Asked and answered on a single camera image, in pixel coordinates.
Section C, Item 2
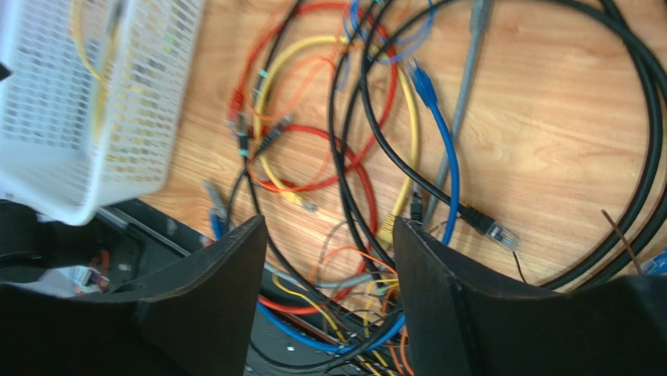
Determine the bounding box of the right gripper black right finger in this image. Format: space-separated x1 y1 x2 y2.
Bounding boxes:
393 218 666 375

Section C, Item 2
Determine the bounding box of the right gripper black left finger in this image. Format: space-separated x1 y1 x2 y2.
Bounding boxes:
1 215 268 375

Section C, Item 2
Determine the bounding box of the thin orange wire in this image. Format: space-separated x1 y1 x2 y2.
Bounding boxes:
244 52 416 376

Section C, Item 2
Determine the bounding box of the yellow ethernet cable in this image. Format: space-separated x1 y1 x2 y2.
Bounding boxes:
252 34 422 249

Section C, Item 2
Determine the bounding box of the blue ethernet cable loop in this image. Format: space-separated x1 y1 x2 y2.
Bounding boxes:
208 57 462 355

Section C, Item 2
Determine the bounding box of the white perforated basket near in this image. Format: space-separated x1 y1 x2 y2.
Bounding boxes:
1 1 205 226

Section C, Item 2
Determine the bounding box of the black ethernet cable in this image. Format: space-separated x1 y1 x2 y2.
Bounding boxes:
359 0 521 253

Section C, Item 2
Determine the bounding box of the long red ethernet cable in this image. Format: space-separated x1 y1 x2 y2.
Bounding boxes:
225 1 400 316

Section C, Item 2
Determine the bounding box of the thin brown wire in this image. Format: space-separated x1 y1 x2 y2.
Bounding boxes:
601 209 644 277

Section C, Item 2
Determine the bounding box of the grey ethernet cable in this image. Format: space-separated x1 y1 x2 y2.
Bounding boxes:
203 0 494 291

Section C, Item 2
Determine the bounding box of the thick black cable loop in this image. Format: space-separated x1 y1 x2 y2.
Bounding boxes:
225 0 667 374

